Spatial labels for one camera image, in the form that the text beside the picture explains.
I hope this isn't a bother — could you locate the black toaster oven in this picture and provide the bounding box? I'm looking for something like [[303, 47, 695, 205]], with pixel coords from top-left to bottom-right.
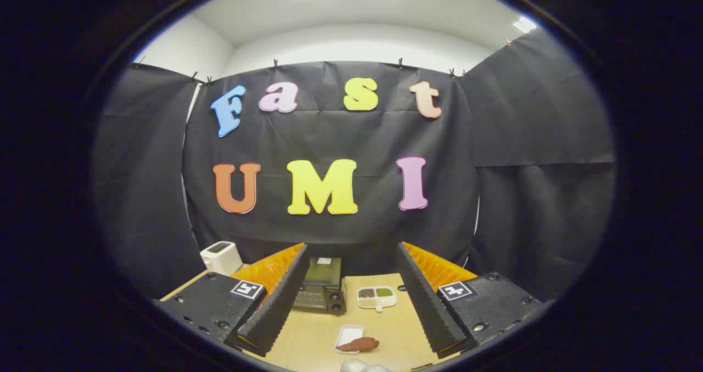
[[291, 257, 348, 315]]

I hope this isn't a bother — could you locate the white bread toaster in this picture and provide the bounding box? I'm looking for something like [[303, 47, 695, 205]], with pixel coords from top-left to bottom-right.
[[200, 241, 244, 276]]

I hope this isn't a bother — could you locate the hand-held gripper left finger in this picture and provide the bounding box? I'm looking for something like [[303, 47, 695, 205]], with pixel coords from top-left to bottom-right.
[[153, 243, 310, 357]]

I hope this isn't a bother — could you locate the white rectangular dish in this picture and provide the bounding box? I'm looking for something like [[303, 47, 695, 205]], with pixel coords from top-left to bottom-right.
[[334, 324, 364, 355]]

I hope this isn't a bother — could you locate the brown meat slice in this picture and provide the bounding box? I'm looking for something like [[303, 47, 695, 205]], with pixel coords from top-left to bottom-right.
[[336, 337, 380, 353]]

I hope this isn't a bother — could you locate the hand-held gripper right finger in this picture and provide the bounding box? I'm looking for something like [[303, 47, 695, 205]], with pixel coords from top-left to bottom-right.
[[395, 242, 544, 359]]

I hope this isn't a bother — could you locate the white divided seasoning plate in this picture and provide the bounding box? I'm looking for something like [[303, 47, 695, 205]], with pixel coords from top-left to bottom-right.
[[356, 286, 398, 313]]

